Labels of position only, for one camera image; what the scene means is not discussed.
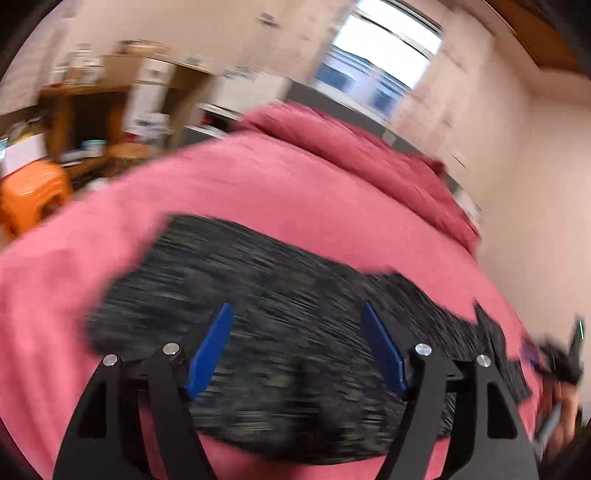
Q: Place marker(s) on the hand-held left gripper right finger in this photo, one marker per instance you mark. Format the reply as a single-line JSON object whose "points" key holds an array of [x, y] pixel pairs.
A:
{"points": [[383, 350]]}

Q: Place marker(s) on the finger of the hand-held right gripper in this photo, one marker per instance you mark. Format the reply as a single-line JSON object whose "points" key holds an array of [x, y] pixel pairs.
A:
{"points": [[532, 356]]}

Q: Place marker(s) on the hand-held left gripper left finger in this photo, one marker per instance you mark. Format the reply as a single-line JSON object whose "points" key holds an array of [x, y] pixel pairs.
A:
{"points": [[210, 350]]}

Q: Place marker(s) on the black leaf-print pants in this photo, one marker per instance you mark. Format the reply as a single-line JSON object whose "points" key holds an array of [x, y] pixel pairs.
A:
{"points": [[277, 300]]}

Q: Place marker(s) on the person's right forearm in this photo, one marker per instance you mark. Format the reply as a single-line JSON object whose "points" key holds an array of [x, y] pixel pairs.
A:
{"points": [[565, 424]]}

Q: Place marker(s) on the red bed sheet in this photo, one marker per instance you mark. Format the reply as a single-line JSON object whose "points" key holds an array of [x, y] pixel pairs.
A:
{"points": [[254, 184]]}

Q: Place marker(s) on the red duvet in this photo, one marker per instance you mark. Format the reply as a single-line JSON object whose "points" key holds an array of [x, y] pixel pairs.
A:
{"points": [[369, 161]]}

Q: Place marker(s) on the orange plastic stool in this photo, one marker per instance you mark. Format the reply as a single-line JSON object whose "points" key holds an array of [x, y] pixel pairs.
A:
{"points": [[32, 194]]}

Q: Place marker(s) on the grey headboard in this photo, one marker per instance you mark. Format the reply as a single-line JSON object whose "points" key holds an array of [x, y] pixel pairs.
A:
{"points": [[314, 94]]}

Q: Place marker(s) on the wooden cabinet with white drawers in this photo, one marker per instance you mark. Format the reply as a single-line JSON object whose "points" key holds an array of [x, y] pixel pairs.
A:
{"points": [[147, 92]]}

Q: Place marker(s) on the wooden desk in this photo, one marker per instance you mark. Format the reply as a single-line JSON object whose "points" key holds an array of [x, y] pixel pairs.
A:
{"points": [[64, 120]]}

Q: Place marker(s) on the window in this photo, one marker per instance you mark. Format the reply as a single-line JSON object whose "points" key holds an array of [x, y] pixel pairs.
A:
{"points": [[383, 50]]}

